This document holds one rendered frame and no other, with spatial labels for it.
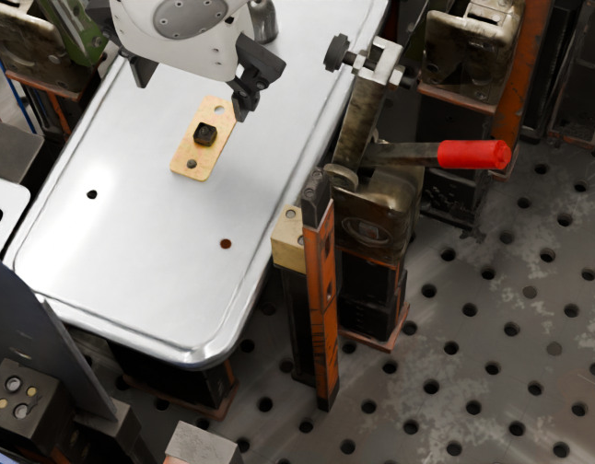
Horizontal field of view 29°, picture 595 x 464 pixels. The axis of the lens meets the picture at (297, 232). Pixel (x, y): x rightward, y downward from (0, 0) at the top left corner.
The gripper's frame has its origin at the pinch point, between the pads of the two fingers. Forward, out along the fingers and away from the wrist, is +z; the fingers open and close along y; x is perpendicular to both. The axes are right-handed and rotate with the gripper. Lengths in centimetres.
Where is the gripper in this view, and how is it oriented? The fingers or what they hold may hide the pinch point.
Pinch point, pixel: (195, 85)
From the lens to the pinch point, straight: 97.5
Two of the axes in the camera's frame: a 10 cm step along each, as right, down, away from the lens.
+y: -9.2, -3.3, 2.1
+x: -3.9, 8.4, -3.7
